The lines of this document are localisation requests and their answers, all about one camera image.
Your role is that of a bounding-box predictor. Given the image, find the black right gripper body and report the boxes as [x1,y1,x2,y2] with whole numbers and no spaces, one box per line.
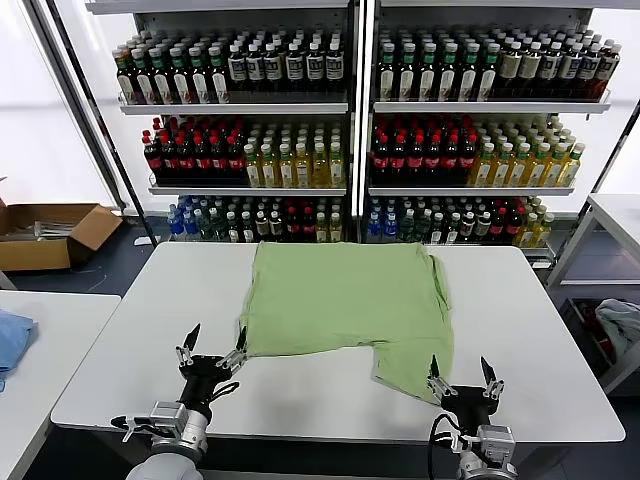
[438,384,500,434]

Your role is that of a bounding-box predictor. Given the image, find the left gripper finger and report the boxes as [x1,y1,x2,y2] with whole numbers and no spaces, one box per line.
[174,322,202,370]
[216,324,249,375]

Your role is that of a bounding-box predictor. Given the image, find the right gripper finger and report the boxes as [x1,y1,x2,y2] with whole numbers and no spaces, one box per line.
[426,354,459,401]
[479,355,506,402]

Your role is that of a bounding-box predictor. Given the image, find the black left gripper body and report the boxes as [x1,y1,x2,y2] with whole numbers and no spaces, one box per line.
[178,353,241,409]

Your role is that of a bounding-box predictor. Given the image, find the green polo shirt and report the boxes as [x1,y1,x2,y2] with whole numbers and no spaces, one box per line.
[238,240,456,406]

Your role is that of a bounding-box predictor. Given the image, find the red fabric item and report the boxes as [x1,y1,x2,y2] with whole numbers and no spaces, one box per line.
[582,304,615,362]

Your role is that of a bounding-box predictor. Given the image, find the white grey cloth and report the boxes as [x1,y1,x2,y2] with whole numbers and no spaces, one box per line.
[594,298,640,369]

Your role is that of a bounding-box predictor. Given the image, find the blue cloth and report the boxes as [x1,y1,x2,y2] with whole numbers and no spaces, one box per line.
[0,308,40,394]

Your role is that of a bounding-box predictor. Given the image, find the brown cardboard box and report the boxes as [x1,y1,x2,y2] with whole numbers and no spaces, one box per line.
[0,202,125,273]

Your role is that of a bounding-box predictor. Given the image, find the cola bottle red cap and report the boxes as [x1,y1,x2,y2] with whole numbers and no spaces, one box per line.
[159,132,179,182]
[389,132,409,184]
[176,133,196,182]
[423,132,444,184]
[441,132,461,184]
[209,133,230,182]
[226,133,247,182]
[458,132,479,184]
[193,133,213,182]
[142,129,162,181]
[406,132,426,184]
[372,132,391,184]

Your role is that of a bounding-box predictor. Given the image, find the clear plastic packets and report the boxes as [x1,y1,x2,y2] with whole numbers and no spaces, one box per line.
[7,218,84,242]

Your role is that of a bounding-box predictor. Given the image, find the white framed side table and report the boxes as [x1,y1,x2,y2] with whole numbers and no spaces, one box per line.
[544,193,640,396]

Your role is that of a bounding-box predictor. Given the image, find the grey metal shelf unit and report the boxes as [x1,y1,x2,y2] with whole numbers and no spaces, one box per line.
[84,0,362,246]
[364,0,614,257]

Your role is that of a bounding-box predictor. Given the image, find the dark bottle white vertical label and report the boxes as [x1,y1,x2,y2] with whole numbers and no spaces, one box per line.
[169,45,193,105]
[188,44,211,105]
[207,44,231,105]
[132,45,155,105]
[377,42,397,101]
[458,42,480,101]
[478,42,501,101]
[418,42,440,101]
[438,42,460,101]
[151,45,174,105]
[397,42,419,101]
[115,45,136,105]

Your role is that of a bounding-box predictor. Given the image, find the black bottle blue white label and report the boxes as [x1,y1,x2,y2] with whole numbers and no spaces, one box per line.
[263,42,283,94]
[305,42,325,94]
[579,42,604,99]
[246,43,266,94]
[539,41,564,99]
[324,42,345,94]
[559,42,584,99]
[228,43,250,94]
[285,42,305,94]

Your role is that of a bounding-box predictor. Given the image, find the dark bottle beige label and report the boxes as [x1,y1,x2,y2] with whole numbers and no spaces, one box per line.
[497,41,524,99]
[519,41,544,99]

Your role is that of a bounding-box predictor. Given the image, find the reddish bottle blue white label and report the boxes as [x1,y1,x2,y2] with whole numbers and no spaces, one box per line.
[597,43,623,99]

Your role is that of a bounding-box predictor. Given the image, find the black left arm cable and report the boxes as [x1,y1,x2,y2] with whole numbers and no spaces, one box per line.
[210,380,242,402]

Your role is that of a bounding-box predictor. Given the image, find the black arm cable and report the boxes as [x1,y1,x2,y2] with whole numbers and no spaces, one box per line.
[210,380,242,402]
[427,412,462,480]

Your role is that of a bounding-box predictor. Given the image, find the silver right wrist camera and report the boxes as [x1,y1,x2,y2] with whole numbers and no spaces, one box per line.
[449,424,517,459]

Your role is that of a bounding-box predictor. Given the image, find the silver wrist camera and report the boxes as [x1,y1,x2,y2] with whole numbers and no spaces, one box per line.
[110,400,190,444]
[449,424,517,459]

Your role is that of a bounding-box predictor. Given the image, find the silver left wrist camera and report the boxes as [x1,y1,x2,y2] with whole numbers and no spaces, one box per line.
[110,400,190,444]

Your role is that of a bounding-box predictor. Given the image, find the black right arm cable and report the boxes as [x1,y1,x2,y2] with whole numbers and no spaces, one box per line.
[427,412,462,480]

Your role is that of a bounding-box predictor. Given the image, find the black window frame pole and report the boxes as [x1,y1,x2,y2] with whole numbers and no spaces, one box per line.
[544,97,640,289]
[27,0,151,246]

